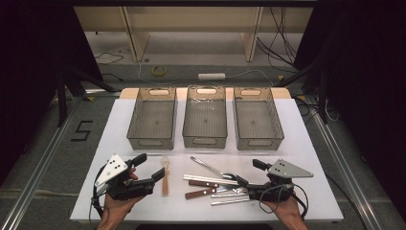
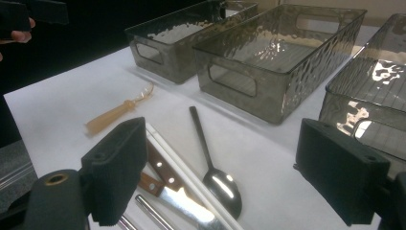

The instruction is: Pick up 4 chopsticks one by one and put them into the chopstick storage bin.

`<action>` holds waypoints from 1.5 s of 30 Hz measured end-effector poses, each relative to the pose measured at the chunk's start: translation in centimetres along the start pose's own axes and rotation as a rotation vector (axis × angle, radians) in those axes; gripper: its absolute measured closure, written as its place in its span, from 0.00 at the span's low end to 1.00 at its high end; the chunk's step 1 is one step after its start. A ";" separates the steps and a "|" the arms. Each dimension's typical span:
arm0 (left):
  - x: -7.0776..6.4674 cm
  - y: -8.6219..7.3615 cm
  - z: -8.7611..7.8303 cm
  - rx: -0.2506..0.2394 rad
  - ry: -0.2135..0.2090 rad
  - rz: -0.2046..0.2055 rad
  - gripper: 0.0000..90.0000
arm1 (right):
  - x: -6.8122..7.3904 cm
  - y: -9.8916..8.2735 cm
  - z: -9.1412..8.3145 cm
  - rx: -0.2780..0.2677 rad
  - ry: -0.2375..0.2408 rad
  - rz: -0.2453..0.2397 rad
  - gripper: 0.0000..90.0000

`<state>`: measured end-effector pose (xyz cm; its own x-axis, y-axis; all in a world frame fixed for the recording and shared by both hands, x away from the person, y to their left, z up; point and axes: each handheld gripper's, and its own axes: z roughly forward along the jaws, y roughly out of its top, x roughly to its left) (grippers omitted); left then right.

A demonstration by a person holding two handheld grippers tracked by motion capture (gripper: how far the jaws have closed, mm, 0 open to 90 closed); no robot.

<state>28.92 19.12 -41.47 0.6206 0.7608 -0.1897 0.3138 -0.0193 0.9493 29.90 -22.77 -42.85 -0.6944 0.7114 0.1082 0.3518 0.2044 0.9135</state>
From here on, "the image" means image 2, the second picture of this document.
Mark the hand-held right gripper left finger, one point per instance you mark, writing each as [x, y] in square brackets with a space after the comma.
[115, 172]

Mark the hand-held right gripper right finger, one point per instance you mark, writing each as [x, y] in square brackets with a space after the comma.
[341, 172]

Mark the metal chopstick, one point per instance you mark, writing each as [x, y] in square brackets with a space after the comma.
[153, 212]
[127, 223]

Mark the wooden spoon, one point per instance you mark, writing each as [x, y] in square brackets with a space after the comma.
[108, 118]

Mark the white chopstick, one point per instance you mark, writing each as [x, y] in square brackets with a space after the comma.
[217, 204]
[191, 188]

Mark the grey transparent plastic bin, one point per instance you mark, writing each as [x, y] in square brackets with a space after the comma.
[376, 83]
[172, 60]
[271, 80]

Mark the metal spoon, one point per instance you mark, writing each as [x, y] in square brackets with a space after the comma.
[223, 191]

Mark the aluminium floor rail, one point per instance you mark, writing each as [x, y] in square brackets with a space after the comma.
[16, 179]

